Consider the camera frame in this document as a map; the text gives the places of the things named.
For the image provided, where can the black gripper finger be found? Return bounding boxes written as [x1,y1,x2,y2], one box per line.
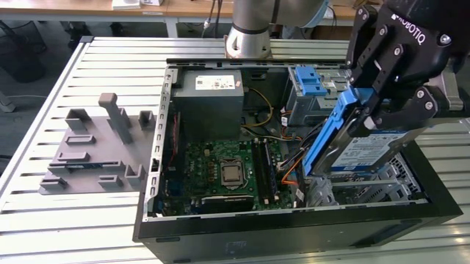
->
[348,85,452,138]
[345,4,408,96]

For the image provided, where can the hard disk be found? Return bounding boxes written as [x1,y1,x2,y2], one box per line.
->
[303,87,421,177]

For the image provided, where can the grey disk bay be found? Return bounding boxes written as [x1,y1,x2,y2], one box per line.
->
[307,164,422,207]

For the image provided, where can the blue plastic drive latch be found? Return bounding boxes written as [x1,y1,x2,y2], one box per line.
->
[295,67,329,97]

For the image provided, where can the grey metal drive cage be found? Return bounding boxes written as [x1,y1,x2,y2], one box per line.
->
[285,67,354,128]

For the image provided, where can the RAM stick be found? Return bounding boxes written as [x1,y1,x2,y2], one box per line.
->
[64,163,107,169]
[262,139,281,200]

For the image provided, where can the green motherboard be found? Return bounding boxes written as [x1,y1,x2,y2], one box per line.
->
[161,139,297,216]

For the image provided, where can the CPU socket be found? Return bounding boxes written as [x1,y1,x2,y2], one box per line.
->
[218,157,247,191]

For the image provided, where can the grey power supply unit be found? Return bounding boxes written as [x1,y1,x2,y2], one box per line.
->
[171,68,246,141]

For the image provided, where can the silver CPU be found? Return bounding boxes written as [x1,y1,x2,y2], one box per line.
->
[222,164,243,183]

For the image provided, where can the black graphics card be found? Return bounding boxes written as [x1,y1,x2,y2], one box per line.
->
[199,194,255,214]

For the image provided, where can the black open PC case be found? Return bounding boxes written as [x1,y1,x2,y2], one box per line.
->
[131,58,465,264]

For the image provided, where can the large white box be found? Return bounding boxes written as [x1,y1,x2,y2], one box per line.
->
[111,0,143,11]

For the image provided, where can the grey parts rack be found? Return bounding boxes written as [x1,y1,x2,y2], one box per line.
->
[39,92,159,196]

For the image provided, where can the wooden desk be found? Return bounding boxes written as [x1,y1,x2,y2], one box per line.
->
[0,0,392,39]

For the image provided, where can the black mesh bin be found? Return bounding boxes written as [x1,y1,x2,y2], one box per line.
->
[0,20,48,84]

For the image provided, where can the grey stand foot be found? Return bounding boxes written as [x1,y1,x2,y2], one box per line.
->
[0,90,18,113]

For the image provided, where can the black wire bundle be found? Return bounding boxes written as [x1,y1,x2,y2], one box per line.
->
[282,120,332,172]

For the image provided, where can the yellow wires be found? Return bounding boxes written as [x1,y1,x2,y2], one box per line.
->
[241,87,275,129]

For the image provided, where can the grey white wire bundle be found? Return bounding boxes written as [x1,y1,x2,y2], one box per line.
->
[241,125,306,141]

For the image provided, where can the orange wires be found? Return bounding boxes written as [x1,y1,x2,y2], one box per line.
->
[281,162,307,189]

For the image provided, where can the thin red wire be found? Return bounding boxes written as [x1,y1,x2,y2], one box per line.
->
[165,113,182,171]

